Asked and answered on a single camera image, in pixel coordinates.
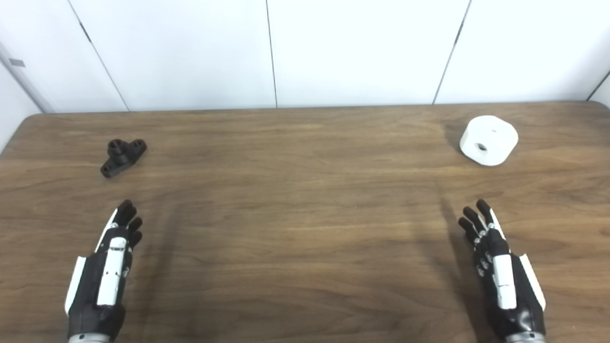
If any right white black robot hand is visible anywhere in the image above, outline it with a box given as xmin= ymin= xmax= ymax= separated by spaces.
xmin=457 ymin=199 xmax=547 ymax=340

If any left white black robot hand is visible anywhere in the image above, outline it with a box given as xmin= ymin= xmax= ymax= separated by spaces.
xmin=64 ymin=199 xmax=143 ymax=340

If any black flanged holder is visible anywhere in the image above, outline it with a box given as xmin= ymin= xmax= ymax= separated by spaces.
xmin=100 ymin=139 xmax=147 ymax=179

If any round white piece with hole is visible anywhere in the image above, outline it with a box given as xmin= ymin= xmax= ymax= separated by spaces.
xmin=459 ymin=115 xmax=519 ymax=167

